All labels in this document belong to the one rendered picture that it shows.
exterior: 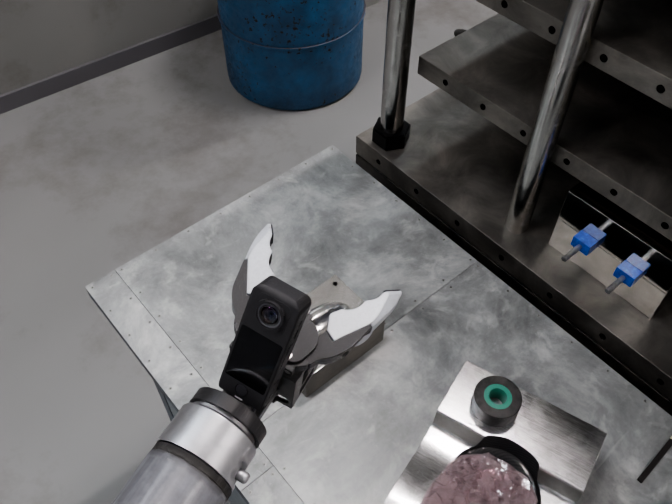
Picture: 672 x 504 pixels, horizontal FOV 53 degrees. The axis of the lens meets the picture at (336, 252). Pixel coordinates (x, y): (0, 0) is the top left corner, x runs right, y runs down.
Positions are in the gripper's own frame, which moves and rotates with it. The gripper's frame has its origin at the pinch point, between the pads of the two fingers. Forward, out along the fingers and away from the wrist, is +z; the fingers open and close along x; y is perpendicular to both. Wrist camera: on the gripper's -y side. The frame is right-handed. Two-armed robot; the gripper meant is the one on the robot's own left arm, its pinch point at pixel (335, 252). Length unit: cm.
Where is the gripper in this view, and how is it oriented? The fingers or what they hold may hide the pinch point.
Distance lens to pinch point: 67.9
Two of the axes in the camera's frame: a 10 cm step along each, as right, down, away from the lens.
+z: 4.7, -6.8, 5.6
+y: -1.2, 5.8, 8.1
